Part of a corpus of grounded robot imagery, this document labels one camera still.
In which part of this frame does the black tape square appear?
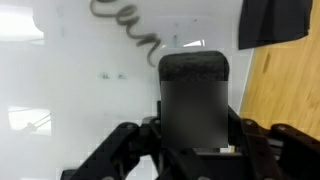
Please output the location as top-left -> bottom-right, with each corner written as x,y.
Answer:
238,0 -> 314,51

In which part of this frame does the black felt whiteboard duster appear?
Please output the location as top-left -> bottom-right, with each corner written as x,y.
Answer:
157,50 -> 233,149

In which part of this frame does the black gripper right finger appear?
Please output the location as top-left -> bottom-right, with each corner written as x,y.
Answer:
228,104 -> 320,180

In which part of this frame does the white whiteboard sheet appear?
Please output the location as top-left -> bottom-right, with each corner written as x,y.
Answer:
0,0 -> 256,180

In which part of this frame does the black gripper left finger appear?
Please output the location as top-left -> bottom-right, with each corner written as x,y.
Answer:
60,99 -> 201,180

